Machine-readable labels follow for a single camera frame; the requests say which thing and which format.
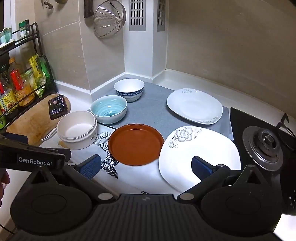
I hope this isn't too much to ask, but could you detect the black wire spice rack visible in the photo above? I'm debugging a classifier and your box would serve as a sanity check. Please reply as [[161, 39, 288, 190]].
[[0, 22, 57, 130]]

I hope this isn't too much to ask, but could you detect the oil bottle with red label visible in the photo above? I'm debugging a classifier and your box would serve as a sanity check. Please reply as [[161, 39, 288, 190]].
[[8, 58, 28, 107]]

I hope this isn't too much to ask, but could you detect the green-capped spice jar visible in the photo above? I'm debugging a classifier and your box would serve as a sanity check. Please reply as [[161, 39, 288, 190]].
[[19, 20, 31, 39]]

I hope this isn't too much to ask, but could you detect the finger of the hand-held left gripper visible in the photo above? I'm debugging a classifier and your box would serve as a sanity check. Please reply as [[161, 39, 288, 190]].
[[0, 132, 59, 154], [57, 148, 72, 169]]

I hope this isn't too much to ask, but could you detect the hanging cleaver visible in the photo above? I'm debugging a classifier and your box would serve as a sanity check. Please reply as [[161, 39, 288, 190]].
[[84, 0, 96, 19]]

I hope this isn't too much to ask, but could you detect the white mat black geometric print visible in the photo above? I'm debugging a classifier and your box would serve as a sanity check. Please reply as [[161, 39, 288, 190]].
[[69, 125, 151, 195]]

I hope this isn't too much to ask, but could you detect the wide grey vent grille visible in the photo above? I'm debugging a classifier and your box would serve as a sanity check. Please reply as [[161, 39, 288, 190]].
[[129, 0, 147, 31]]

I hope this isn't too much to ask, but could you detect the brown round plate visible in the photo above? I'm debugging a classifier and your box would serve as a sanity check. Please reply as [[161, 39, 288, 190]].
[[108, 123, 164, 166]]

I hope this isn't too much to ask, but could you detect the metal fork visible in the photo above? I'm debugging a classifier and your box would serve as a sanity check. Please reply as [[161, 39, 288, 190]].
[[41, 128, 58, 142]]

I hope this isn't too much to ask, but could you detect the grey fabric mat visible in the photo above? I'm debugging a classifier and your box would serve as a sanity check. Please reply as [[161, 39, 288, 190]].
[[87, 80, 234, 141]]

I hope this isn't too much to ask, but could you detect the white plate with grey ornaments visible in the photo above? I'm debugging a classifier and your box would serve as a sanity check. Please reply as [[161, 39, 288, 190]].
[[166, 88, 223, 125]]

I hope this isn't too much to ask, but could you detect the yellow snack packet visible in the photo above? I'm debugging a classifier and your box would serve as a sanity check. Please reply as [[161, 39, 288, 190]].
[[28, 54, 47, 91]]

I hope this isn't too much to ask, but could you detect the metal stove burner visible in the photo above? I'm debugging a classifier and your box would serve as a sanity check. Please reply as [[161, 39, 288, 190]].
[[242, 126, 284, 172]]

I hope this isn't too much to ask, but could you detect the metal mesh strainer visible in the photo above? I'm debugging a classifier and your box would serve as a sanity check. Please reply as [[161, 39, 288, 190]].
[[93, 0, 127, 39]]

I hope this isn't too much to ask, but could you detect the black pan support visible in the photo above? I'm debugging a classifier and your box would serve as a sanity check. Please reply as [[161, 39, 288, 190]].
[[275, 113, 296, 149]]

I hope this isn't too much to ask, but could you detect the person's left hand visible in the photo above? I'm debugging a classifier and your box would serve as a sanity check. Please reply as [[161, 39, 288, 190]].
[[0, 169, 11, 205]]

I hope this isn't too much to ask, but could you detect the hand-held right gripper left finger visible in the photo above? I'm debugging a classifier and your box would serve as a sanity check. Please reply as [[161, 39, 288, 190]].
[[22, 154, 118, 202]]

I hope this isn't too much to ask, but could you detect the large white floral plate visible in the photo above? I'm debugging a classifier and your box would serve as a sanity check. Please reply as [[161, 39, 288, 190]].
[[158, 126, 241, 193]]

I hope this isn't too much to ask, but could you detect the cream cylindrical ridged bowl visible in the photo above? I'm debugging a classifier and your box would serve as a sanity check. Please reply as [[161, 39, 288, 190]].
[[57, 111, 98, 150]]

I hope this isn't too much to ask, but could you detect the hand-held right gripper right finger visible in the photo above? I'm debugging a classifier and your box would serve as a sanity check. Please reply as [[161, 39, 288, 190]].
[[177, 156, 272, 202]]

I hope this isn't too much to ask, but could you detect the narrow grey vent grille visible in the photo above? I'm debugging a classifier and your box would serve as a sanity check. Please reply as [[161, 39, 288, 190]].
[[157, 0, 166, 32]]

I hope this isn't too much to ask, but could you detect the oil bottle with yellow label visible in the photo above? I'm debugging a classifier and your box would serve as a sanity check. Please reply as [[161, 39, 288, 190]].
[[0, 72, 18, 116]]

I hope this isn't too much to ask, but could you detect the black smartphone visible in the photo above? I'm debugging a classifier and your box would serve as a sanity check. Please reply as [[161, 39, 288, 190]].
[[48, 95, 69, 120]]

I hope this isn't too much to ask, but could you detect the white bowl blue patterned outside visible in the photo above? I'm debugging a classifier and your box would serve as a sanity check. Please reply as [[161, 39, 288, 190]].
[[114, 78, 145, 103]]

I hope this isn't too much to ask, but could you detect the gas stove burner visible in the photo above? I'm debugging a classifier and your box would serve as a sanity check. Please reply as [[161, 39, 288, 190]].
[[229, 107, 296, 216]]

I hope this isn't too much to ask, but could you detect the teal swirl glazed bowl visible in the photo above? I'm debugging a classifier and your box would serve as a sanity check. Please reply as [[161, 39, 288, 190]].
[[90, 95, 128, 124]]

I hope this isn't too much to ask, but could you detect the wooden cutting board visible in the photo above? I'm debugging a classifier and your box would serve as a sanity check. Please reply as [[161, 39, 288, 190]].
[[6, 94, 72, 147]]

